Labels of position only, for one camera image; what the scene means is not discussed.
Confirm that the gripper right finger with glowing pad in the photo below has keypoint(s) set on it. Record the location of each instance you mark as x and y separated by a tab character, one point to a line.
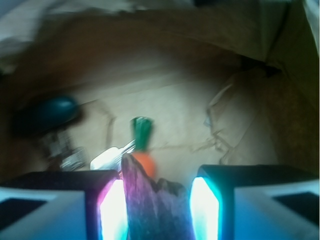
255	202

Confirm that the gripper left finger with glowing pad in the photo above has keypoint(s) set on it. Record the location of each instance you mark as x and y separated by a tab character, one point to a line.
71	205

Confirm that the dark brown wood chip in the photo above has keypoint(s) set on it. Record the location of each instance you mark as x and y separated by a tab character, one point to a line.
156	210

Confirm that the orange toy carrot green top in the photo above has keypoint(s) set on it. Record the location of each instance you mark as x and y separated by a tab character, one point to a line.
141	130

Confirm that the dark green toy cucumber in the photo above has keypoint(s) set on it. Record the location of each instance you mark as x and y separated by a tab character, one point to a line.
44	116

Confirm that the crumpled brown paper bag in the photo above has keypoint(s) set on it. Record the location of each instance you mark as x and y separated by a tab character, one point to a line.
226	82

